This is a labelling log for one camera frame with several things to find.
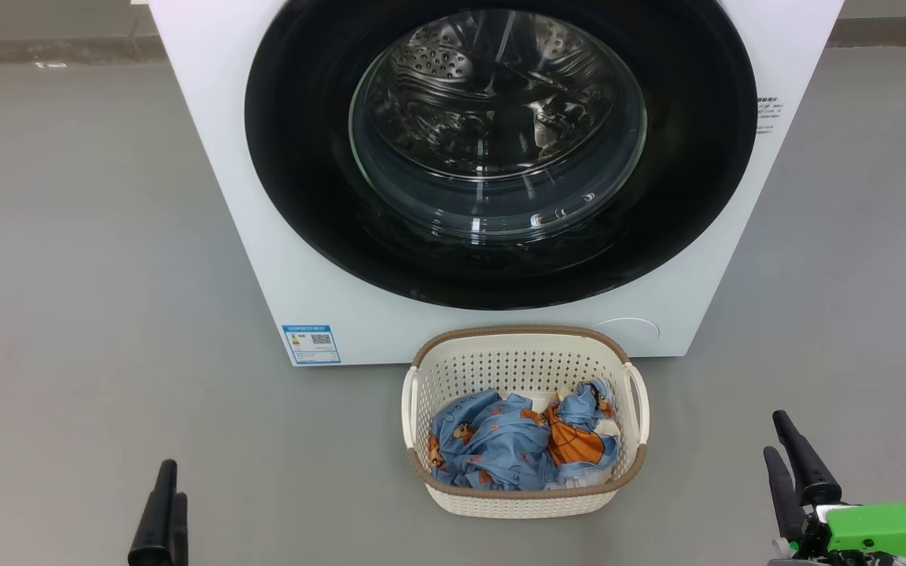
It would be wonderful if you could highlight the cream perforated laundry basket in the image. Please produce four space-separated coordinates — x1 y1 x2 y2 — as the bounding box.
401 325 650 520

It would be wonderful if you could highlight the round white filter cover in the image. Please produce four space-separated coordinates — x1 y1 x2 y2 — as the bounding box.
595 318 661 355

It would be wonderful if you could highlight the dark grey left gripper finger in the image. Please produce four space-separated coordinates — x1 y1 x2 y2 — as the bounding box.
170 493 189 566
128 460 179 566

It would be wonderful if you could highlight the blue patterned garment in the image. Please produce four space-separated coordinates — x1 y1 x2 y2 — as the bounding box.
428 389 556 492

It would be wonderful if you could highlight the blue energy label sticker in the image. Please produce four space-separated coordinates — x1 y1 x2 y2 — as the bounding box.
282 324 341 365

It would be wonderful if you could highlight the blue garment with orange print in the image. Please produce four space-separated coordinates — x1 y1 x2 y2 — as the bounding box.
543 377 621 486

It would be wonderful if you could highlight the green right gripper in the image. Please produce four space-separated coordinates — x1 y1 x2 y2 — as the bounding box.
764 410 906 566

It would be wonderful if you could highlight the white front-load washing machine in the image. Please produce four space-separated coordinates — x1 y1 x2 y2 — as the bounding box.
148 0 845 367

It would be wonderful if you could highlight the small printed text sticker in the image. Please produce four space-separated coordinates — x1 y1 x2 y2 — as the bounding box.
756 96 786 135

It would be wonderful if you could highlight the black rimmed glass washer door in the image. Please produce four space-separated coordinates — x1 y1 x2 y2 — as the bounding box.
245 0 759 311

